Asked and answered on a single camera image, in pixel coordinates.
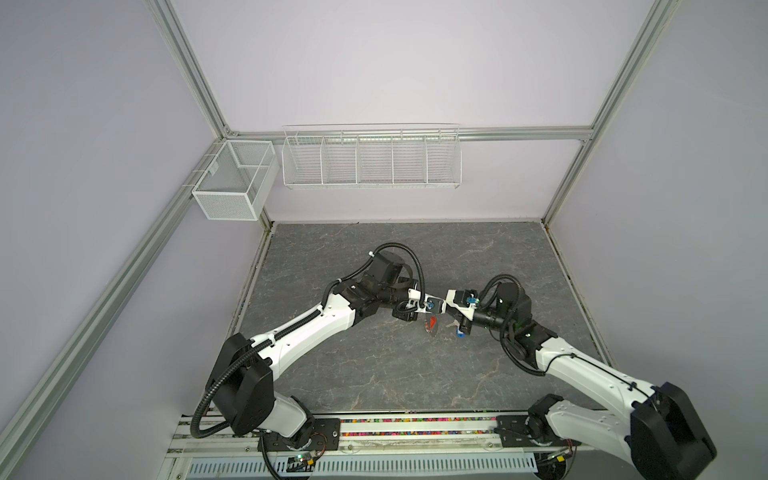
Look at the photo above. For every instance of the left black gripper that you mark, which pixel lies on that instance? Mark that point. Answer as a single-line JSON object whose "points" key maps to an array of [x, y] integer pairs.
{"points": [[404, 315]]}

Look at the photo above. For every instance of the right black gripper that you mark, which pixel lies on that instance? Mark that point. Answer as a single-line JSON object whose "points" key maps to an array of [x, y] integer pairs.
{"points": [[464, 322]]}

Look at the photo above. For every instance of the metal keyring with shoe plate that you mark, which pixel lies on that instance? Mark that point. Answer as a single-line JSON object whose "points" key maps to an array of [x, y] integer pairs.
{"points": [[434, 332]]}

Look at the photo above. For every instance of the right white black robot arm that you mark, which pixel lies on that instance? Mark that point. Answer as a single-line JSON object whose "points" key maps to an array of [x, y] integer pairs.
{"points": [[655, 428]]}

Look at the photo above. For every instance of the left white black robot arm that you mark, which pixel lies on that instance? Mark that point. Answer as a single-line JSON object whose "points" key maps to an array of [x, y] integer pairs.
{"points": [[239, 393]]}

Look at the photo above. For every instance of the white mesh box basket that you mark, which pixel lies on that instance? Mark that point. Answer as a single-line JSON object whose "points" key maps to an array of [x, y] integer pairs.
{"points": [[237, 181]]}

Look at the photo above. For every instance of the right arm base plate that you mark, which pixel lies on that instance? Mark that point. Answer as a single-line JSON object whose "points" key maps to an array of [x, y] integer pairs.
{"points": [[530, 428]]}

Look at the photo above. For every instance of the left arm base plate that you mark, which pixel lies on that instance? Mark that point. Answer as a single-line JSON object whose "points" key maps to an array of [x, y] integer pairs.
{"points": [[319, 434]]}

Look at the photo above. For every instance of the white wire basket long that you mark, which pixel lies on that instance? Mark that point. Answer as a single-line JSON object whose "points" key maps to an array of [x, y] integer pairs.
{"points": [[378, 155]]}

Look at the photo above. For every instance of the white vented cable duct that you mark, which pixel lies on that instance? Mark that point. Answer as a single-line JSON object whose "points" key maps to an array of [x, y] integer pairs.
{"points": [[377, 466]]}

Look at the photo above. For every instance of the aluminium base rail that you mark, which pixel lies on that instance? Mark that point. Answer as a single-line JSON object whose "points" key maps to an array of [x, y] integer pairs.
{"points": [[381, 433]]}

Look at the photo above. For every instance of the aluminium frame profiles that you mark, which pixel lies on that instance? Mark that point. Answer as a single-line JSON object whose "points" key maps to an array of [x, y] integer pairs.
{"points": [[99, 128]]}

